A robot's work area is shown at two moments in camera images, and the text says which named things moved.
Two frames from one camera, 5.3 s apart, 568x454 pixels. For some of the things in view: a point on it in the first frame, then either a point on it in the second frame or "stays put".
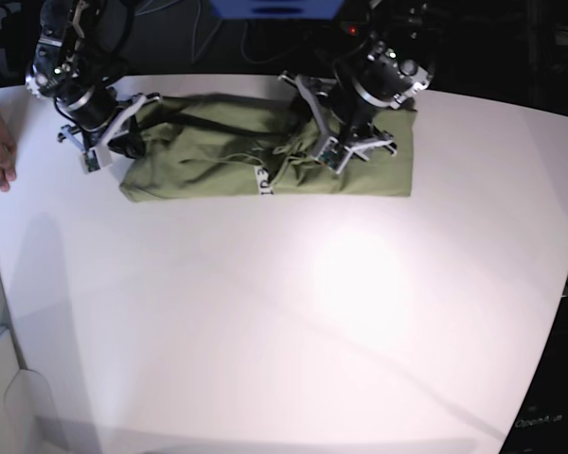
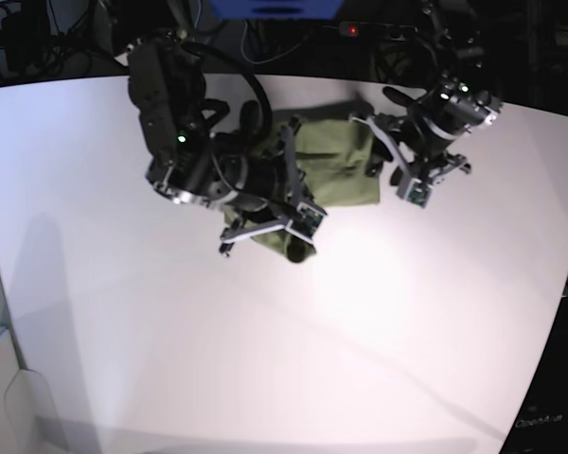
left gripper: [90, 108] to [258, 184]
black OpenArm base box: [552, 415] stays put
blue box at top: [277, 9] stays put
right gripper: [355, 113] to [427, 139]
